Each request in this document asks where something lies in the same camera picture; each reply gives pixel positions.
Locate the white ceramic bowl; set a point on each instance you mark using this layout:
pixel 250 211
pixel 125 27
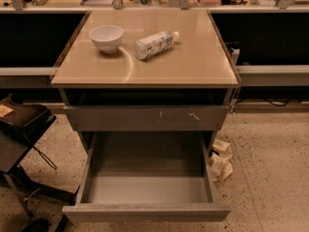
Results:
pixel 107 38

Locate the black stool chair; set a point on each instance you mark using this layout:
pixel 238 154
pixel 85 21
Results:
pixel 21 126

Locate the open grey lower drawer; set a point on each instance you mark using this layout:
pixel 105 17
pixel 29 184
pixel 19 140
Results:
pixel 138 176

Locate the grey drawer cabinet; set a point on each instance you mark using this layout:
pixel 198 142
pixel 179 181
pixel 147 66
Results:
pixel 196 70

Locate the clear plastic water bottle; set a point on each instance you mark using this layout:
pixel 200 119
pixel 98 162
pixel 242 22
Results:
pixel 153 44

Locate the crumpled white cloth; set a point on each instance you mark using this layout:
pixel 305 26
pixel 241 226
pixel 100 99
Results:
pixel 220 165

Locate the grey upper drawer front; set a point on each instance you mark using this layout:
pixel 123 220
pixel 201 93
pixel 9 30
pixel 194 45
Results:
pixel 146 117

